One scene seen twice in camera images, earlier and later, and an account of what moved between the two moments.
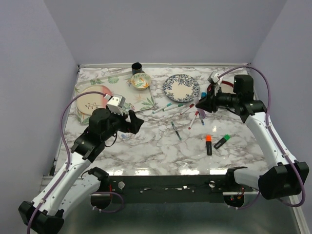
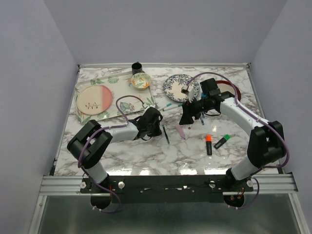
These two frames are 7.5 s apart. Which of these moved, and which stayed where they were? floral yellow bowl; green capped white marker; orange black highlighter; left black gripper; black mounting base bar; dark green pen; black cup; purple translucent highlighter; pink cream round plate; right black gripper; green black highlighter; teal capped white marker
Moved: left black gripper; dark green pen; purple translucent highlighter; right black gripper
Stayed: black cup; orange black highlighter; black mounting base bar; green capped white marker; teal capped white marker; pink cream round plate; green black highlighter; floral yellow bowl
